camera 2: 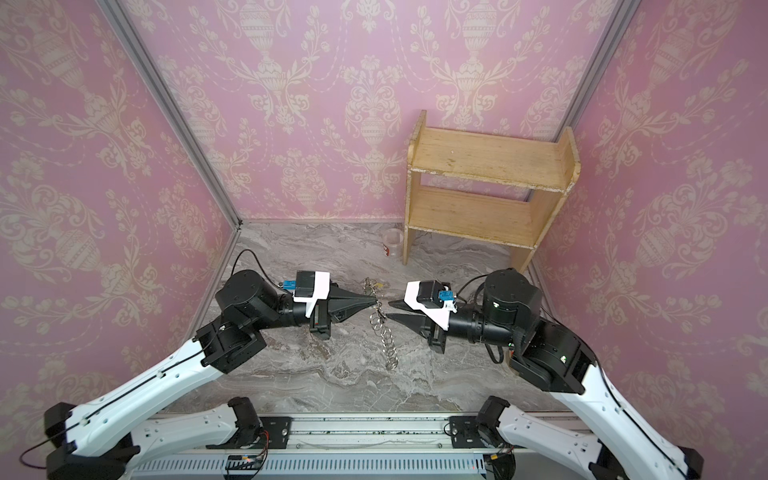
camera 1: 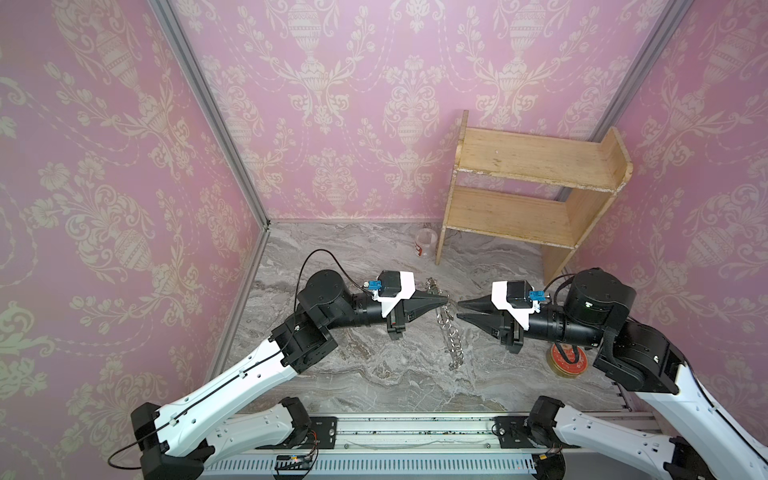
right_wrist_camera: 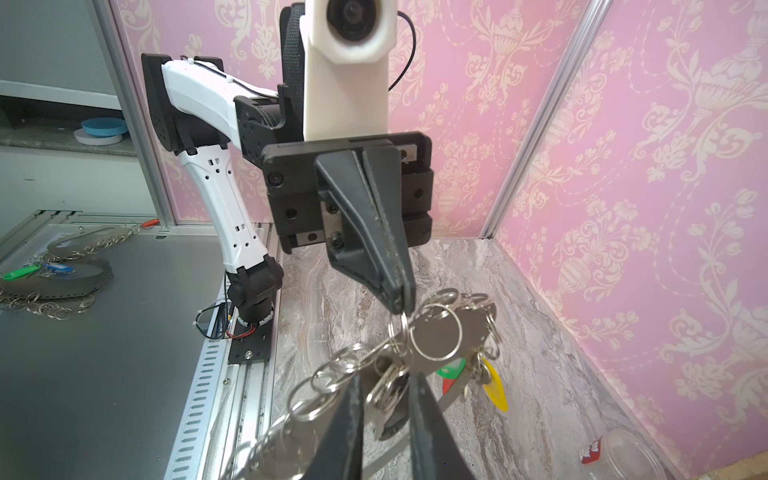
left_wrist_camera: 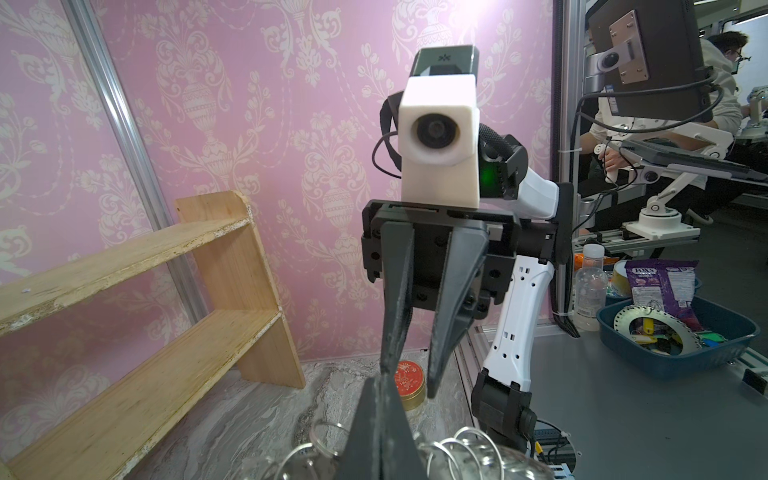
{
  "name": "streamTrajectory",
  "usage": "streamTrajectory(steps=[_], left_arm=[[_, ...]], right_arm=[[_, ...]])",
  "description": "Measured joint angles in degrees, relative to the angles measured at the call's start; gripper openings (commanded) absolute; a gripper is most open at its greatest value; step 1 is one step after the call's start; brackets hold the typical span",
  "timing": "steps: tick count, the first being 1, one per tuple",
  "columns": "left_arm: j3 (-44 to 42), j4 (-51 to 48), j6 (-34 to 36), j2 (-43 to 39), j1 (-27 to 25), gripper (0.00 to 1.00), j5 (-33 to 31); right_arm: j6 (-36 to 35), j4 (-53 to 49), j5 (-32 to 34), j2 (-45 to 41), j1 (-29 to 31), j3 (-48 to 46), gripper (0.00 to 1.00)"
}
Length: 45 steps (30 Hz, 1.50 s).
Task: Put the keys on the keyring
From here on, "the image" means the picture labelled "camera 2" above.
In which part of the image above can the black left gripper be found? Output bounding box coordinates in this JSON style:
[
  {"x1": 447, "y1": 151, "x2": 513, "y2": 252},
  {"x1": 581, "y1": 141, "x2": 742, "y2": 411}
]
[{"x1": 251, "y1": 271, "x2": 375, "y2": 340}]

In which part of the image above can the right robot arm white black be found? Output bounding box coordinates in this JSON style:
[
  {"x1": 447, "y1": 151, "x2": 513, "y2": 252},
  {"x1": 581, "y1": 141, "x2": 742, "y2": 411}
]
[{"x1": 389, "y1": 268, "x2": 704, "y2": 479}]

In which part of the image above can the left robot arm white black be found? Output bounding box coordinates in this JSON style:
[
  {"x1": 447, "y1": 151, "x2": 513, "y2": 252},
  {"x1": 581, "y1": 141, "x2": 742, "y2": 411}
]
[{"x1": 42, "y1": 269, "x2": 377, "y2": 479}]

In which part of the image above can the clear plastic cup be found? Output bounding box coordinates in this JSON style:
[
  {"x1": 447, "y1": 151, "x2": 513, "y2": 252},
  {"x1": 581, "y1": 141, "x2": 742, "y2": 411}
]
[{"x1": 381, "y1": 228, "x2": 404, "y2": 258}]

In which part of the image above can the wooden two-tier shelf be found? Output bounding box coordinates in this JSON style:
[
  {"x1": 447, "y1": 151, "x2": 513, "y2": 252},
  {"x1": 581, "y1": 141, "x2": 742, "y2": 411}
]
[{"x1": 401, "y1": 109, "x2": 582, "y2": 287}]

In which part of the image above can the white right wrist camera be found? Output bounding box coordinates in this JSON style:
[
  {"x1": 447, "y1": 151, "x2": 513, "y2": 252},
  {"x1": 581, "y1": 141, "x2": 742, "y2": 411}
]
[{"x1": 404, "y1": 280, "x2": 457, "y2": 331}]

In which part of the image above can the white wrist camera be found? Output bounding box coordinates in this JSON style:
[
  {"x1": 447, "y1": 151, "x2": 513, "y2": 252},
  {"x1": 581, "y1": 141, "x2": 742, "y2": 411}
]
[
  {"x1": 282, "y1": 270, "x2": 331, "y2": 319},
  {"x1": 404, "y1": 280, "x2": 457, "y2": 331}
]

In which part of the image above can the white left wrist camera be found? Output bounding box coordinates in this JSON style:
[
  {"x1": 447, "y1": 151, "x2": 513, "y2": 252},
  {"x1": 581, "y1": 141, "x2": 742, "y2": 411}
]
[{"x1": 282, "y1": 270, "x2": 331, "y2": 319}]

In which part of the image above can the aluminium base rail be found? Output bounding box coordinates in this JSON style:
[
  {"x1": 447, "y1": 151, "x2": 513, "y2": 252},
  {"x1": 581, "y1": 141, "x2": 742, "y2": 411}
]
[{"x1": 119, "y1": 411, "x2": 625, "y2": 480}]

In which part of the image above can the aluminium corner post left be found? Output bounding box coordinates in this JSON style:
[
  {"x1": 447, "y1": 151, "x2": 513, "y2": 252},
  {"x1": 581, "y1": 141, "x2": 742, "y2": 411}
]
[{"x1": 96, "y1": 0, "x2": 242, "y2": 230}]

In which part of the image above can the aluminium corner post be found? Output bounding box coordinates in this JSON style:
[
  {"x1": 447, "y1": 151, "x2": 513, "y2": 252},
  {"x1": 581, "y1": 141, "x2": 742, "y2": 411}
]
[
  {"x1": 96, "y1": 0, "x2": 242, "y2": 230},
  {"x1": 524, "y1": 0, "x2": 643, "y2": 202}
]

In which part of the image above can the aluminium corner post right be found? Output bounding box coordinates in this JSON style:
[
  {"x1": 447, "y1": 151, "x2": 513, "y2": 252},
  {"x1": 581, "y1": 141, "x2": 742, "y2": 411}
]
[{"x1": 524, "y1": 0, "x2": 643, "y2": 202}]

